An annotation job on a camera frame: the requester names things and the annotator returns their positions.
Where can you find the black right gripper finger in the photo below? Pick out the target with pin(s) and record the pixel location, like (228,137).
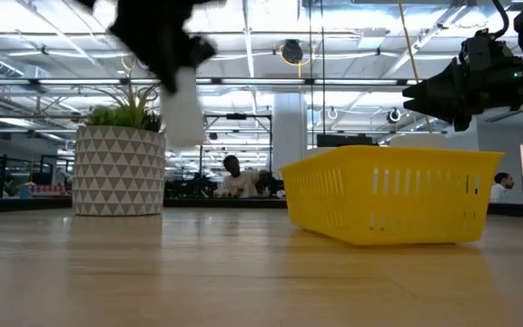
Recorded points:
(443,84)
(443,108)

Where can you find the yellow plastic basket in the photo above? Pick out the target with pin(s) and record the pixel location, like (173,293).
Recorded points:
(425,156)

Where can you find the black monitor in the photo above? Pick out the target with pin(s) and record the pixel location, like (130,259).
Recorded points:
(345,140)

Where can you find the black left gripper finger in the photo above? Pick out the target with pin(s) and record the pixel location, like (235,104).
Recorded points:
(168,63)
(201,50)

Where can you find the white pill bottle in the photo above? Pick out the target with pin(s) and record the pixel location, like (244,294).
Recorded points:
(182,118)

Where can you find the artificial plant in patterned pot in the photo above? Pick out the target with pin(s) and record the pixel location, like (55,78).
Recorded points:
(118,172)

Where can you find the person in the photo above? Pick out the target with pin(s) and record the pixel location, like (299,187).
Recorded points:
(500,191)
(241,184)

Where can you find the black gantry frame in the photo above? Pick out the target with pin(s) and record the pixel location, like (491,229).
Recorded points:
(236,116)

